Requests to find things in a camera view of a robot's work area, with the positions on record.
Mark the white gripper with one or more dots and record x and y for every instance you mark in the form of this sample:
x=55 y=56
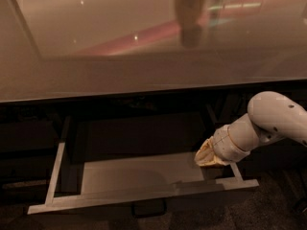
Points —
x=223 y=144

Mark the dark top drawer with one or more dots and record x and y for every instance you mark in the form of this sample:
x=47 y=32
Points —
x=103 y=166

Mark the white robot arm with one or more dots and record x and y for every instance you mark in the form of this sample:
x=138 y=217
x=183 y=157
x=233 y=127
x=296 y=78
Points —
x=270 y=118

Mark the dark left cabinet drawers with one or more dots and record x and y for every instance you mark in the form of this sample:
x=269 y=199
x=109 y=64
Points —
x=29 y=138

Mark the top drawer handle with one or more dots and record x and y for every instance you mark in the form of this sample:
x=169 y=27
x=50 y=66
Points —
x=149 y=208

